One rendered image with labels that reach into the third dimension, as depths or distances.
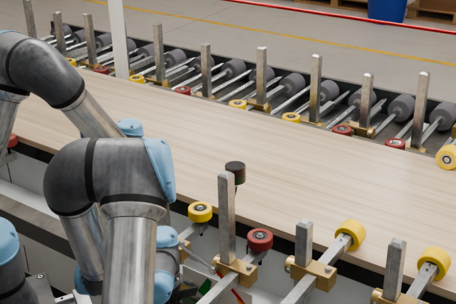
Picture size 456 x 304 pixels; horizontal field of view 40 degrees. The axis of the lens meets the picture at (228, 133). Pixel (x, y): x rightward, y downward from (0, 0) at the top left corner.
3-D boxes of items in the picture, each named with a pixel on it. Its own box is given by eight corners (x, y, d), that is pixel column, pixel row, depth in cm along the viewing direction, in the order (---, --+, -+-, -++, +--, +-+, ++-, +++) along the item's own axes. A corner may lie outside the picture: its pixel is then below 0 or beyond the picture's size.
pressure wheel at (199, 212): (215, 239, 208) (214, 210, 203) (191, 243, 207) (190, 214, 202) (210, 226, 215) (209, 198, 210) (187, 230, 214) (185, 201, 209)
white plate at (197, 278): (251, 321, 187) (251, 296, 182) (182, 290, 200) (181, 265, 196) (252, 321, 187) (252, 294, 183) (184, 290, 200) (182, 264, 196)
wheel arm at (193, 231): (119, 303, 179) (118, 292, 177) (111, 299, 181) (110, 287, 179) (208, 229, 211) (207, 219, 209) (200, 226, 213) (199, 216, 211)
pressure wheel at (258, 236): (264, 275, 191) (264, 244, 186) (242, 266, 195) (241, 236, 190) (277, 261, 197) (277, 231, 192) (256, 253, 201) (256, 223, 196)
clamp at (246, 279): (248, 289, 182) (248, 275, 180) (211, 273, 189) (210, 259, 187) (258, 278, 186) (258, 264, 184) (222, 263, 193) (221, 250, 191)
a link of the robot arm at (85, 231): (15, 175, 104) (77, 309, 140) (81, 175, 103) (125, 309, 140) (31, 124, 111) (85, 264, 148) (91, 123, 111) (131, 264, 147)
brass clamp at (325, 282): (327, 294, 164) (328, 279, 162) (282, 276, 171) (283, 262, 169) (336, 281, 169) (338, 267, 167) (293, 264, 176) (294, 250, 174)
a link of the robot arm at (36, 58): (64, 36, 129) (167, 163, 164) (33, 27, 135) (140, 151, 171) (27, 78, 125) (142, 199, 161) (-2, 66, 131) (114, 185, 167)
